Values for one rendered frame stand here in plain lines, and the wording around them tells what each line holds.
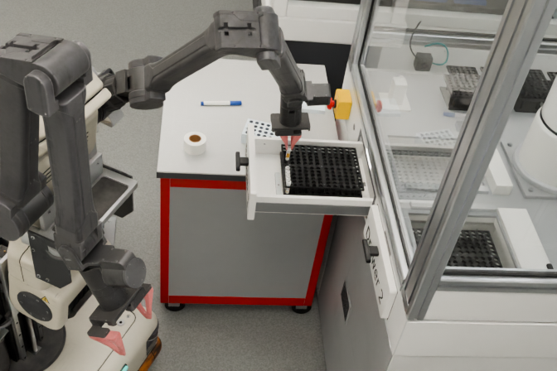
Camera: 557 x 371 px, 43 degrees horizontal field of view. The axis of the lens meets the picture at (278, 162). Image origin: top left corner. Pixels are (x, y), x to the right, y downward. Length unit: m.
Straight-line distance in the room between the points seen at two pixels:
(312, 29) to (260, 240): 0.82
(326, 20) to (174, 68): 1.25
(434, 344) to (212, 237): 0.92
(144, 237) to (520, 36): 2.10
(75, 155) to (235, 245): 1.30
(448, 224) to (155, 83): 0.69
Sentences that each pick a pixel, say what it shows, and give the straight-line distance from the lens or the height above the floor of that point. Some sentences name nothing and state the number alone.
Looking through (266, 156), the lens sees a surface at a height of 0.84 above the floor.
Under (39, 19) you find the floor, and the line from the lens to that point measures 4.32.
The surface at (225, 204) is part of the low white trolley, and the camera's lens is 2.24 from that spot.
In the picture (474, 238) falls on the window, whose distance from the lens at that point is 1.48.
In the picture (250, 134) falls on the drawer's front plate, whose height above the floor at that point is 0.93.
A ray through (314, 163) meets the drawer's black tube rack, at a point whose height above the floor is 0.90.
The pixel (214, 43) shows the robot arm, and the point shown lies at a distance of 1.36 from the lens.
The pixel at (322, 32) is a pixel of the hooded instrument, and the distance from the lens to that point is 2.68.
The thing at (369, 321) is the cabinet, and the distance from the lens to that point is 1.96.
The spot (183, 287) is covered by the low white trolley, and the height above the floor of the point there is 0.18.
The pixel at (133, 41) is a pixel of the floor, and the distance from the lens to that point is 4.09.
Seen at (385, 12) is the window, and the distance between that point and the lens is 2.01.
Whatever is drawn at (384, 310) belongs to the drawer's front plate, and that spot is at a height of 0.85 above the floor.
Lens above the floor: 2.22
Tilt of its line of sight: 42 degrees down
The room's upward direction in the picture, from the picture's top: 9 degrees clockwise
